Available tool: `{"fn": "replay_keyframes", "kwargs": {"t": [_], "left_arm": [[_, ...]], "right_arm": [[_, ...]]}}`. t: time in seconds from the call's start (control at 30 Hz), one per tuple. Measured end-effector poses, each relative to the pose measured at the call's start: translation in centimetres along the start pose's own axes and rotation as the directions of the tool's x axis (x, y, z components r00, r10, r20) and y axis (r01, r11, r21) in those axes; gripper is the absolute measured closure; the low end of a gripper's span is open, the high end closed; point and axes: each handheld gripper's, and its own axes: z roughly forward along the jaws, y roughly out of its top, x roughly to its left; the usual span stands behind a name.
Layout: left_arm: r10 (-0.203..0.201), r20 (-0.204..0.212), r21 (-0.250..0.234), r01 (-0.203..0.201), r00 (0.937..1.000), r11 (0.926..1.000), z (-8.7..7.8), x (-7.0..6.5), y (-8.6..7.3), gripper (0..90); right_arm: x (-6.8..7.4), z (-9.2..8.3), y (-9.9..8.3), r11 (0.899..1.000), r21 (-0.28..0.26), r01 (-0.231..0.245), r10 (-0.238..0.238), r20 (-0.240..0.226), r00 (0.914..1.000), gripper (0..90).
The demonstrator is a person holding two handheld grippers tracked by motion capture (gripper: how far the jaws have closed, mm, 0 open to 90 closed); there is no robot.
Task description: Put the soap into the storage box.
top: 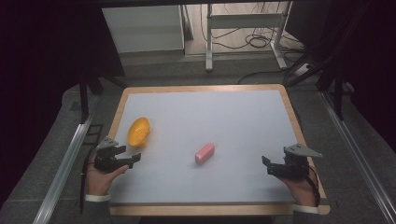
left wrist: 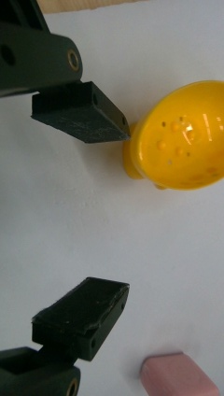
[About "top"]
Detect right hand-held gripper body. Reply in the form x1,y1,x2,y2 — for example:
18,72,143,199
279,143,324,180

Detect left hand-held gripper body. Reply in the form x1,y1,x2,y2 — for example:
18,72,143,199
93,136,127,174

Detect yellow-orange mango fruit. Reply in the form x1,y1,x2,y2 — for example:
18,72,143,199
126,117,151,148

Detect pink soap bar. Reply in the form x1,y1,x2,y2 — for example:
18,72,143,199
194,142,216,166

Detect person's left hand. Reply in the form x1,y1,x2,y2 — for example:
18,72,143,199
86,161,130,197

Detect person's right hand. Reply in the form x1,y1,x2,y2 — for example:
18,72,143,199
276,165,319,208

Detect black metal stand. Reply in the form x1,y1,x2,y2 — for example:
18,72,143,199
78,69,129,125
284,52,356,121

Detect white power strip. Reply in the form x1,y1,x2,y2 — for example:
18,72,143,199
293,63,313,77

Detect dark curtain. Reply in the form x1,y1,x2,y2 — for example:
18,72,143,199
0,0,125,206
284,0,396,153

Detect white cabinet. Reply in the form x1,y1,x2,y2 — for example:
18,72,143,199
101,5,186,54

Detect black and red gripper cable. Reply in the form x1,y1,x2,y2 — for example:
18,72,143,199
305,165,322,208

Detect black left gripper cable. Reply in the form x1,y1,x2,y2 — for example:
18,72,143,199
78,146,98,216

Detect aluminium rail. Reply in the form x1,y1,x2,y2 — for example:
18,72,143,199
32,92,101,224
318,91,396,224

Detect black floor cables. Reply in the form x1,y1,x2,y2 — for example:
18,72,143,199
199,2,307,86

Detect white metal desk frame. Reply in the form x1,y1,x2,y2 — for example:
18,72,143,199
205,1,294,73

